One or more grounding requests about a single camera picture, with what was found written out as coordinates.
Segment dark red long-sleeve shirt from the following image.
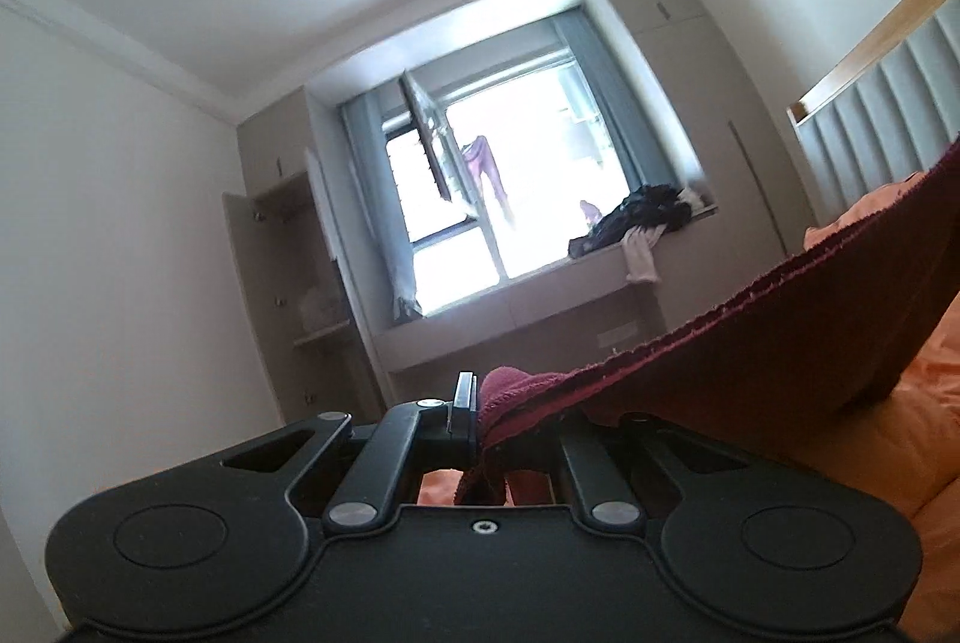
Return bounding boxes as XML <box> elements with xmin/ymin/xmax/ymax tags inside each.
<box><xmin>455</xmin><ymin>149</ymin><xmax>958</xmax><ymax>505</ymax></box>

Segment pile of dark clothes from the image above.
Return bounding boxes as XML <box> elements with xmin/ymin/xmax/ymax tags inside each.
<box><xmin>568</xmin><ymin>184</ymin><xmax>706</xmax><ymax>259</ymax></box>

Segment open grey wardrobe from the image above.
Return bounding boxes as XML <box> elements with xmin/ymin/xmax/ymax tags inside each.
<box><xmin>221</xmin><ymin>145</ymin><xmax>392</xmax><ymax>429</ymax></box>

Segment white bag in wardrobe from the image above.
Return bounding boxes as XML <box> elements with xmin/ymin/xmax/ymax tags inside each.
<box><xmin>298</xmin><ymin>287</ymin><xmax>352</xmax><ymax>334</ymax></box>

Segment grey window seat desk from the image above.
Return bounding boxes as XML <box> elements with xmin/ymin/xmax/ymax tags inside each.
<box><xmin>371</xmin><ymin>236</ymin><xmax>723</xmax><ymax>401</ymax></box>

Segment white garment hanging off ledge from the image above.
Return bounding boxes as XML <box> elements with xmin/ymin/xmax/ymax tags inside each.
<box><xmin>620</xmin><ymin>225</ymin><xmax>665</xmax><ymax>283</ymax></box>

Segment window with open sash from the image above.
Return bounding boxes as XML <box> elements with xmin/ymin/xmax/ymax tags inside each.
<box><xmin>384</xmin><ymin>49</ymin><xmax>630</xmax><ymax>315</ymax></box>

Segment purple garment outside window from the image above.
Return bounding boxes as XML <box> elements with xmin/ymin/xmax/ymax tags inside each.
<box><xmin>460</xmin><ymin>136</ymin><xmax>512</xmax><ymax>222</ymax></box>

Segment orange duvet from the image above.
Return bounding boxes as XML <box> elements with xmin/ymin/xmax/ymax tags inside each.
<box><xmin>420</xmin><ymin>172</ymin><xmax>958</xmax><ymax>641</ymax></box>

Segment tall grey wardrobe right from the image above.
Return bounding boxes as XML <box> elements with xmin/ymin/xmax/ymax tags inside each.
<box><xmin>584</xmin><ymin>0</ymin><xmax>814</xmax><ymax>329</ymax></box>

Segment left blue-grey curtain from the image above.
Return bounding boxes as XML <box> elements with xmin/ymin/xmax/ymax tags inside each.
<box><xmin>340</xmin><ymin>92</ymin><xmax>423</xmax><ymax>324</ymax></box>

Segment blue-grey curtain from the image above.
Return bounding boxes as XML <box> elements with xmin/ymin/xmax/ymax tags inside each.
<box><xmin>553</xmin><ymin>7</ymin><xmax>704</xmax><ymax>189</ymax></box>
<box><xmin>340</xmin><ymin>92</ymin><xmax>423</xmax><ymax>324</ymax></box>

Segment right blue-grey curtain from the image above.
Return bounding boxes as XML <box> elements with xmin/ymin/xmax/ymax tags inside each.
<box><xmin>553</xmin><ymin>7</ymin><xmax>704</xmax><ymax>189</ymax></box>

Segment wall socket plate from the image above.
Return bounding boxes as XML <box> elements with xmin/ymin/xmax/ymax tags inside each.
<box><xmin>597</xmin><ymin>322</ymin><xmax>643</xmax><ymax>349</ymax></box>

